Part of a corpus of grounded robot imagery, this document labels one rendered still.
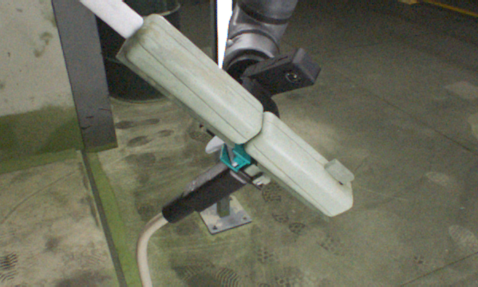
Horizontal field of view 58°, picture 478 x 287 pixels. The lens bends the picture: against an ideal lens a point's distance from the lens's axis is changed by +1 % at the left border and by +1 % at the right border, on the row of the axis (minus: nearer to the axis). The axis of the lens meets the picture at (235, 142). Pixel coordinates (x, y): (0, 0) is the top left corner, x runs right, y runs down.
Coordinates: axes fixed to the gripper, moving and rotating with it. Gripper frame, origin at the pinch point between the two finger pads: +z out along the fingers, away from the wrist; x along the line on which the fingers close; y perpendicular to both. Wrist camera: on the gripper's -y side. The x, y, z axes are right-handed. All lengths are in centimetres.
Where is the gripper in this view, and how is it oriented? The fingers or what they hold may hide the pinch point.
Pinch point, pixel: (252, 163)
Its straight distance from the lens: 48.4
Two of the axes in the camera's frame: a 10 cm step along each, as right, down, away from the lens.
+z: -0.8, 6.7, -7.4
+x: -7.0, -5.7, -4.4
